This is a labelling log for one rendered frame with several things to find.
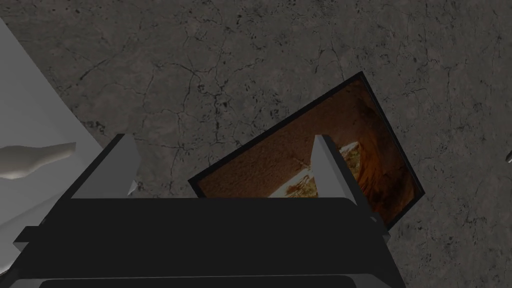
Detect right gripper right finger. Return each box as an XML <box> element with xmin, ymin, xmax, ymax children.
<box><xmin>309</xmin><ymin>134</ymin><xmax>392</xmax><ymax>242</ymax></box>

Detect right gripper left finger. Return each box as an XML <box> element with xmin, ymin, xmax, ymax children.
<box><xmin>57</xmin><ymin>133</ymin><xmax>142</xmax><ymax>201</ymax></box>

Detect pale grey door handle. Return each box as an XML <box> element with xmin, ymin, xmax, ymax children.
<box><xmin>0</xmin><ymin>141</ymin><xmax>77</xmax><ymax>180</ymax></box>

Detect black framed brown picture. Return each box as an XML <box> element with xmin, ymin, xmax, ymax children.
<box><xmin>187</xmin><ymin>71</ymin><xmax>426</xmax><ymax>231</ymax></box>

